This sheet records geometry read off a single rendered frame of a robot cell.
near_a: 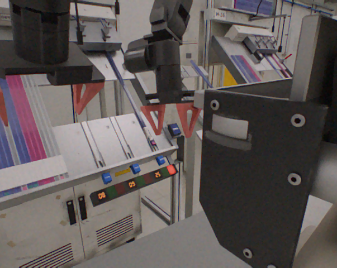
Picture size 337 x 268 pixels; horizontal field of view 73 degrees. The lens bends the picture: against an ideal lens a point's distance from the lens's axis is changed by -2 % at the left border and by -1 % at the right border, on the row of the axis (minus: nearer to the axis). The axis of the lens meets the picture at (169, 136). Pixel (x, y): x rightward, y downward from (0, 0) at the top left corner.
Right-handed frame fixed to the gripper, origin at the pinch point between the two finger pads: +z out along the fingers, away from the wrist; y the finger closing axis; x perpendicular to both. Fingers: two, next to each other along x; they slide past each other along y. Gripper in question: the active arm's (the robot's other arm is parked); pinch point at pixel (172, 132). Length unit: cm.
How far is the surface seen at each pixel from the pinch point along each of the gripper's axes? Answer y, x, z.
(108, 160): 33.1, -1.1, 11.3
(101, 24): 61, -20, -44
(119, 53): 59, -26, -31
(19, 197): 33.2, 26.2, 15.5
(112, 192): 28.1, 1.6, 20.7
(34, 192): 32.7, 22.5, 15.2
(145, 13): 192, -155, -117
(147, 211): 91, -58, 71
